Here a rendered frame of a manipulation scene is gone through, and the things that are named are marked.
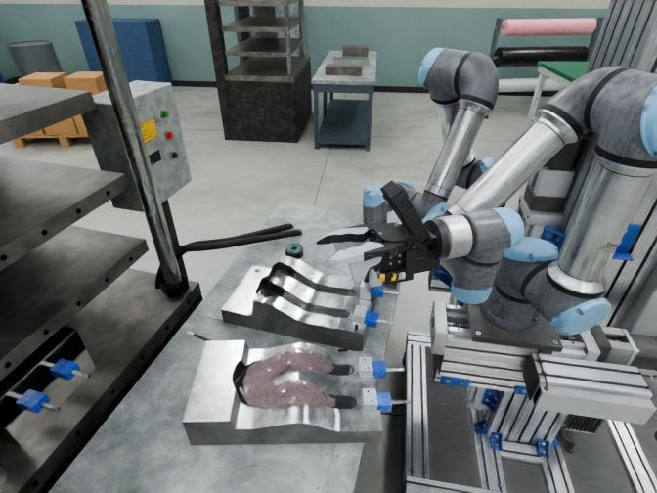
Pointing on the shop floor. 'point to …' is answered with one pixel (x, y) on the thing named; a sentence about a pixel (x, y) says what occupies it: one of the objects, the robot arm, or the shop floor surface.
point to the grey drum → (34, 57)
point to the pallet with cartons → (69, 130)
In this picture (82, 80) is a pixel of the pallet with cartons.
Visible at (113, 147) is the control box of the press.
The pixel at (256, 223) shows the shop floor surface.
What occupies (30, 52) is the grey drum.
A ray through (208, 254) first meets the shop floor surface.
